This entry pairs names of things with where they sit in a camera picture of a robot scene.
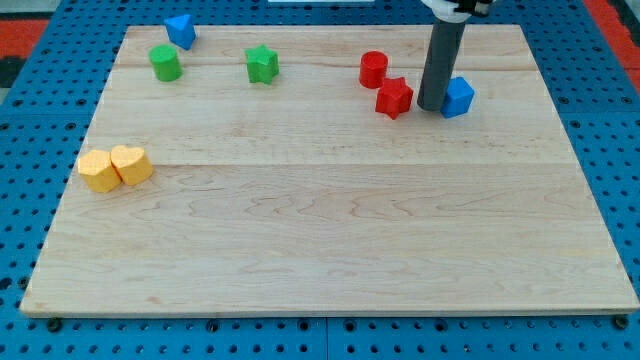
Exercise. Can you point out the blue cube block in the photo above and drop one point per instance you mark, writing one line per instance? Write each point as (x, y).
(458, 98)

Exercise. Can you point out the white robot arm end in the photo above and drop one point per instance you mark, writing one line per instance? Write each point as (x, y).
(459, 11)

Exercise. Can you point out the light wooden board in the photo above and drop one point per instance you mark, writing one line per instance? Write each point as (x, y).
(296, 198)

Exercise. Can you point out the red star block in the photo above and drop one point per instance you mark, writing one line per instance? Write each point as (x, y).
(394, 97)

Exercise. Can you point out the red cylinder block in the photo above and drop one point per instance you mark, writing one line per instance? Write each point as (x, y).
(373, 68)

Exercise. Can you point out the green star block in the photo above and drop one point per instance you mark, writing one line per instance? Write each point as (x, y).
(262, 64)

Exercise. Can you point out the yellow heart block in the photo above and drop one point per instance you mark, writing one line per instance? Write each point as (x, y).
(132, 164)

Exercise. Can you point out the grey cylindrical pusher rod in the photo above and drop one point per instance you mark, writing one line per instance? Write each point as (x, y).
(441, 56)

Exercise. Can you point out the green cylinder block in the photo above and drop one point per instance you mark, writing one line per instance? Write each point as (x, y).
(165, 63)

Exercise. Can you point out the blue triangular prism block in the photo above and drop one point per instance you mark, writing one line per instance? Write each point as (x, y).
(181, 31)

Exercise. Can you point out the yellow hexagon block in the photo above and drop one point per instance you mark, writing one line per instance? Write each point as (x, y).
(96, 169)

